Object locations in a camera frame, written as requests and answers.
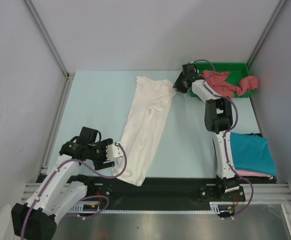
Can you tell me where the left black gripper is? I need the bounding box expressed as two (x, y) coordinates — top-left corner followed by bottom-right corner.
(88, 138), (115, 170)

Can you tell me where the white t-shirt with robot print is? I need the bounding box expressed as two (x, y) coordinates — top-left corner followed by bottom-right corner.
(112, 76), (176, 187)

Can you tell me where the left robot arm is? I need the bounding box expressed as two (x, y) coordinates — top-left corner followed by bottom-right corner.
(11, 127), (124, 240)

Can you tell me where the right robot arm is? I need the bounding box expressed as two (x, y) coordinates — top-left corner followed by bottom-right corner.
(173, 62), (245, 203)

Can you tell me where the salmon red t-shirt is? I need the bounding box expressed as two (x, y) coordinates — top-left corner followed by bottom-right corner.
(201, 70), (259, 99)

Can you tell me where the green plastic bin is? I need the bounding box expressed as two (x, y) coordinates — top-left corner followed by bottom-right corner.
(188, 59), (257, 98)

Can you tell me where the teal folded t-shirt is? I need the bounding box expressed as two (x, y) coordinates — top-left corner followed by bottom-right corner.
(229, 132), (278, 176)

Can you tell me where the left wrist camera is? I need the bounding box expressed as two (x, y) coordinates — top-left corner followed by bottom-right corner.
(106, 142), (124, 161)

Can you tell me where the light blue cable duct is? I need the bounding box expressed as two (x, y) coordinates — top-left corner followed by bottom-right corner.
(68, 203), (84, 214)

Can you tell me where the left aluminium frame post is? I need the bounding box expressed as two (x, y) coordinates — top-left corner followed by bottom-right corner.
(22, 0), (69, 79)

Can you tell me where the aluminium frame post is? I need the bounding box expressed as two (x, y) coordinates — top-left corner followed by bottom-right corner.
(22, 0), (69, 79)
(246, 0), (289, 70)

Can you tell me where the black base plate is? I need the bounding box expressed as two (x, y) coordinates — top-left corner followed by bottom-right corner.
(93, 176), (246, 211)

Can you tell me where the right aluminium frame post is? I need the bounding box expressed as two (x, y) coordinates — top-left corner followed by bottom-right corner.
(246, 0), (289, 70)

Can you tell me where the aluminium front rail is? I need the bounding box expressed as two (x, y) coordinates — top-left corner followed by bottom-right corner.
(21, 183), (291, 204)

